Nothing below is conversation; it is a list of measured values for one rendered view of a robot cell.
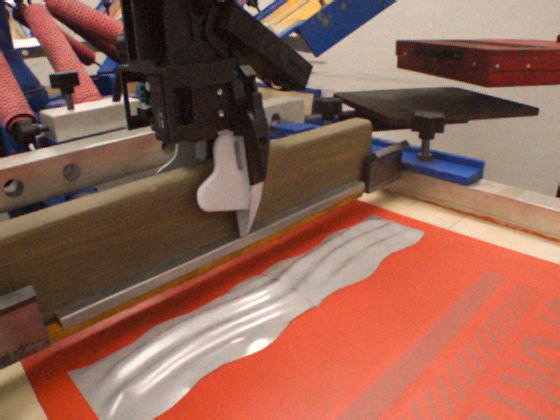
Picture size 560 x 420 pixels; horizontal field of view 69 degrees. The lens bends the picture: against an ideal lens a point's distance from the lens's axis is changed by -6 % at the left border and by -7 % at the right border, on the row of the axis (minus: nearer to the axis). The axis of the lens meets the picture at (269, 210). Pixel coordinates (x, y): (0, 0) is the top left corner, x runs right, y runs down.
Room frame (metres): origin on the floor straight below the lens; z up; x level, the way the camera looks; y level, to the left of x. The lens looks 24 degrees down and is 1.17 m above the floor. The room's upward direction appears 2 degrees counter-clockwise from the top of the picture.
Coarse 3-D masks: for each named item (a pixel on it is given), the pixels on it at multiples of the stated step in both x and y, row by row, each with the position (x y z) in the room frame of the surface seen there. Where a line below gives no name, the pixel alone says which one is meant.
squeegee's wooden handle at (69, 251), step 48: (288, 144) 0.40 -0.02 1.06; (336, 144) 0.45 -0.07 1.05; (144, 192) 0.30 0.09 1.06; (192, 192) 0.32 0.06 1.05; (288, 192) 0.40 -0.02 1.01; (0, 240) 0.23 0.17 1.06; (48, 240) 0.24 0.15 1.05; (96, 240) 0.27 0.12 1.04; (144, 240) 0.29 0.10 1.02; (192, 240) 0.32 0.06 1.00; (0, 288) 0.22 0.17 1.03; (48, 288) 0.24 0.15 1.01; (96, 288) 0.26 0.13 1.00
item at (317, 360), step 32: (192, 288) 0.32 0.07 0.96; (224, 288) 0.32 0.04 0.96; (128, 320) 0.28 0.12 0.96; (160, 320) 0.28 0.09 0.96; (320, 320) 0.27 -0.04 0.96; (64, 352) 0.24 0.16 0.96; (96, 352) 0.24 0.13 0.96; (256, 352) 0.24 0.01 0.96; (288, 352) 0.24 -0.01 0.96; (320, 352) 0.23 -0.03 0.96; (352, 352) 0.23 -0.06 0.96; (384, 352) 0.23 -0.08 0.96; (32, 384) 0.21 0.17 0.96; (64, 384) 0.21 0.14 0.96; (224, 384) 0.21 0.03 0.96; (256, 384) 0.21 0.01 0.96; (288, 384) 0.21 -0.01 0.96; (320, 384) 0.20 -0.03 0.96; (352, 384) 0.20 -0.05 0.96; (64, 416) 0.18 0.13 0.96; (96, 416) 0.18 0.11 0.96; (160, 416) 0.18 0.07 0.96; (192, 416) 0.18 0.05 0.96; (224, 416) 0.18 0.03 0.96; (256, 416) 0.18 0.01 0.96; (288, 416) 0.18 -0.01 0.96; (320, 416) 0.18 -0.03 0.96
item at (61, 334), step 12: (360, 192) 0.50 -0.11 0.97; (336, 204) 0.46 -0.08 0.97; (312, 216) 0.43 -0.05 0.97; (288, 228) 0.41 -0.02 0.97; (264, 240) 0.39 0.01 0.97; (240, 252) 0.36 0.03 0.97; (216, 264) 0.35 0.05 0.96; (192, 276) 0.33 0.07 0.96; (156, 288) 0.30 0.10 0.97; (168, 288) 0.31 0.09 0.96; (132, 300) 0.29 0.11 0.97; (144, 300) 0.30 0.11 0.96; (108, 312) 0.27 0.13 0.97; (84, 324) 0.26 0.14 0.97; (48, 336) 0.24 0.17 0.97; (60, 336) 0.25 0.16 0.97
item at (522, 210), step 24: (408, 192) 0.51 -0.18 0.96; (432, 192) 0.48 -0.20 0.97; (456, 192) 0.46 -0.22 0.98; (480, 192) 0.44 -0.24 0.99; (504, 192) 0.43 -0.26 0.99; (528, 192) 0.43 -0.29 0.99; (480, 216) 0.44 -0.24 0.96; (504, 216) 0.42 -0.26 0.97; (528, 216) 0.40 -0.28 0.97; (552, 216) 0.38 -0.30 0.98; (552, 240) 0.38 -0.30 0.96
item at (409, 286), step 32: (320, 224) 0.44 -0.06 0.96; (352, 224) 0.44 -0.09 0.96; (416, 224) 0.43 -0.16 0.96; (256, 256) 0.37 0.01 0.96; (288, 256) 0.37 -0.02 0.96; (416, 256) 0.36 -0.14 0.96; (448, 256) 0.36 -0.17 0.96; (480, 256) 0.35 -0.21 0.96; (512, 256) 0.35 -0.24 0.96; (352, 288) 0.31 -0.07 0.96; (384, 288) 0.31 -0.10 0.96; (416, 288) 0.31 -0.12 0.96; (448, 288) 0.30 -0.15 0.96; (544, 288) 0.29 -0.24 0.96; (352, 320) 0.27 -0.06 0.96; (384, 320) 0.27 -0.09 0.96; (416, 320) 0.26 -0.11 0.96
